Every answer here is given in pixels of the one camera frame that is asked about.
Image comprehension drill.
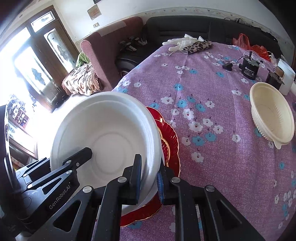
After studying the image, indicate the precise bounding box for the wooden glass door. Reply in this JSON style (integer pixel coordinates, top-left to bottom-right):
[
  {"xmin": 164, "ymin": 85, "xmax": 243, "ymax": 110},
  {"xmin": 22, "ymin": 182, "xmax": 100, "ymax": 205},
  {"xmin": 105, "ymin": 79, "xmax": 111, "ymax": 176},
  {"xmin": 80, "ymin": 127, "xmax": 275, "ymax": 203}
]
[{"xmin": 1, "ymin": 5, "xmax": 79, "ymax": 111}]

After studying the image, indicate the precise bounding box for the red plastic bag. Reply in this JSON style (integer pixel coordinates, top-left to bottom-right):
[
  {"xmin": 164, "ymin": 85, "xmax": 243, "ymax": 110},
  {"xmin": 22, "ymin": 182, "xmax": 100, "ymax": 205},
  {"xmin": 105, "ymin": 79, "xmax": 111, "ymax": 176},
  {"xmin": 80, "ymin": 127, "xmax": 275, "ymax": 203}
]
[{"xmin": 232, "ymin": 33, "xmax": 271, "ymax": 62}]

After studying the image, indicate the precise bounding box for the black canister with cork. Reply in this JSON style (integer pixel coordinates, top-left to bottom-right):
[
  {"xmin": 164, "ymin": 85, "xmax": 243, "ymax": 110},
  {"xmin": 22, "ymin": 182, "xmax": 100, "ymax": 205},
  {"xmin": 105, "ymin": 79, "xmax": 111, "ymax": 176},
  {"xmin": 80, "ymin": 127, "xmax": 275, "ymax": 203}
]
[{"xmin": 265, "ymin": 66, "xmax": 284, "ymax": 90}]

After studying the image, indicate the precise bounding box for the patterned blanket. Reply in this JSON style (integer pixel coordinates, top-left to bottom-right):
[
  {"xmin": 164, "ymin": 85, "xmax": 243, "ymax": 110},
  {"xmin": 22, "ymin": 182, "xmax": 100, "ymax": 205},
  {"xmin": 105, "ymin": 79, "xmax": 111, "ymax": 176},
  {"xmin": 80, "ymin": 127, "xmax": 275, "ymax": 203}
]
[{"xmin": 62, "ymin": 63, "xmax": 104, "ymax": 96}]

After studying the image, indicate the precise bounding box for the small black adapter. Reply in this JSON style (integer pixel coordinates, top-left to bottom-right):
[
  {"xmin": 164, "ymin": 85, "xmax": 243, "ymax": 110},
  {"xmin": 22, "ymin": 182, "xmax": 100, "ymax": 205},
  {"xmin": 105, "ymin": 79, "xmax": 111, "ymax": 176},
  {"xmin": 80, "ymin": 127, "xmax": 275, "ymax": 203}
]
[{"xmin": 222, "ymin": 62, "xmax": 233, "ymax": 72}]

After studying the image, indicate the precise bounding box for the maroon armchair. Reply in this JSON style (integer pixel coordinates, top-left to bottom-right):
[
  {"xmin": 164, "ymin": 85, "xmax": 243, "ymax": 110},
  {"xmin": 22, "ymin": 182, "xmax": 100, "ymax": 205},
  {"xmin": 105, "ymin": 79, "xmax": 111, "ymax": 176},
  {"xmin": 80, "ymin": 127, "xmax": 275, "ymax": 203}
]
[{"xmin": 80, "ymin": 16, "xmax": 144, "ymax": 91}]

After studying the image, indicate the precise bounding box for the white glove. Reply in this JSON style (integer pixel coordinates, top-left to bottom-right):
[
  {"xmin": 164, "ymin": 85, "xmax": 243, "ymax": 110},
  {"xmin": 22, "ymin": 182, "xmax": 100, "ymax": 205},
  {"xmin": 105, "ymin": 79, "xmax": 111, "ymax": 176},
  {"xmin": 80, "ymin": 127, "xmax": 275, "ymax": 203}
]
[{"xmin": 162, "ymin": 34, "xmax": 204, "ymax": 53}]

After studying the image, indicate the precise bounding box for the black sofa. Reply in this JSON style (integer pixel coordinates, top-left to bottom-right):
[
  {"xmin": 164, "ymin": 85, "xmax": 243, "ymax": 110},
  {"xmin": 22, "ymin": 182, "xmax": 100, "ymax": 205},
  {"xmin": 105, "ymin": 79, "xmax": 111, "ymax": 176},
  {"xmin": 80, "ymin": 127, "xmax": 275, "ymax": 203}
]
[{"xmin": 115, "ymin": 15, "xmax": 282, "ymax": 78}]

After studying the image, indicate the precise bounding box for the small wall plaque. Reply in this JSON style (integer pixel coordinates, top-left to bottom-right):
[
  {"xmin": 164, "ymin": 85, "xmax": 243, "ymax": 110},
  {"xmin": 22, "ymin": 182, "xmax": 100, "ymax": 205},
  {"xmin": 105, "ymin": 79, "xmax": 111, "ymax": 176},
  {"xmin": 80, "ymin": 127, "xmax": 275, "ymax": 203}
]
[{"xmin": 87, "ymin": 4, "xmax": 101, "ymax": 20}]

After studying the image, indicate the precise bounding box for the red plate with sticker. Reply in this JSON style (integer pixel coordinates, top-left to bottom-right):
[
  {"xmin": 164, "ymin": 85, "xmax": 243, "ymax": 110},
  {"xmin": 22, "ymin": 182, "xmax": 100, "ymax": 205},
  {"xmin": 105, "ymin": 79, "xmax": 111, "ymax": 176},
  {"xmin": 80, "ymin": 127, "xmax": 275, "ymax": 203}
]
[{"xmin": 120, "ymin": 107, "xmax": 181, "ymax": 227}]

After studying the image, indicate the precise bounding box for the purple floral tablecloth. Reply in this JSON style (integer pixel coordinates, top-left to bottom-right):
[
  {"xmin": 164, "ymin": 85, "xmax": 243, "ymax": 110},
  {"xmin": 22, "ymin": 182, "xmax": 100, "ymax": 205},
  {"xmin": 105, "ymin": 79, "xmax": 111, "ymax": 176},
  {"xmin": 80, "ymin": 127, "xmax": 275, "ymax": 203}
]
[{"xmin": 115, "ymin": 43, "xmax": 295, "ymax": 240}]

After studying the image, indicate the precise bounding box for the white foam bowl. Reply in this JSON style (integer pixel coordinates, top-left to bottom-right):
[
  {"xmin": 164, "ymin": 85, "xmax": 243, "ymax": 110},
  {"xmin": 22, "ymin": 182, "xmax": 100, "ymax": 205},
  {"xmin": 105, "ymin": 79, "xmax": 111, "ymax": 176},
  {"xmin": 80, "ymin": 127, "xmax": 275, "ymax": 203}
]
[{"xmin": 50, "ymin": 92, "xmax": 164, "ymax": 215}]

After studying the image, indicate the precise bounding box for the leopard print pouch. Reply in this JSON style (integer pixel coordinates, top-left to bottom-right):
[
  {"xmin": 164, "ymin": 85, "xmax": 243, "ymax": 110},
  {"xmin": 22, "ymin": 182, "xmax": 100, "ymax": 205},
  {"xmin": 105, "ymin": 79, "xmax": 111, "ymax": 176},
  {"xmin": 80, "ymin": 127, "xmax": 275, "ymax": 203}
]
[{"xmin": 182, "ymin": 40, "xmax": 213, "ymax": 55}]

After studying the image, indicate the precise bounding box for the white plastic jar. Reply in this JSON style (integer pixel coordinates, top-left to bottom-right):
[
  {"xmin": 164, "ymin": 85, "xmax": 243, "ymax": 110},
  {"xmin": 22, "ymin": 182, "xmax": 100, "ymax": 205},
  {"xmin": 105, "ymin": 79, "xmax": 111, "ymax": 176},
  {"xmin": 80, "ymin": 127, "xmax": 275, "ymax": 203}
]
[{"xmin": 277, "ymin": 59, "xmax": 295, "ymax": 95}]

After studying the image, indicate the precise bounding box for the large cream plastic bowl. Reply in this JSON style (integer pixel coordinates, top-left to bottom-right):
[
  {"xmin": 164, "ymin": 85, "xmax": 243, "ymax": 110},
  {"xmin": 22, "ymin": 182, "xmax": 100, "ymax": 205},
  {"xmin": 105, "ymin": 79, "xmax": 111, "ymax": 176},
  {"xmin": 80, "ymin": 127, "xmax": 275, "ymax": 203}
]
[{"xmin": 249, "ymin": 82, "xmax": 295, "ymax": 150}]

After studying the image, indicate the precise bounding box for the black round canister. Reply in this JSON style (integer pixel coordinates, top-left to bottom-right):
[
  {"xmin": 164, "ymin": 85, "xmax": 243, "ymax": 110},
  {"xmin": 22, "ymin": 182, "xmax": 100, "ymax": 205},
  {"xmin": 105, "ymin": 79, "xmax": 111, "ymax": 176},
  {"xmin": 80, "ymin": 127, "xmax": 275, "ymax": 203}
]
[{"xmin": 239, "ymin": 50, "xmax": 259, "ymax": 80}]

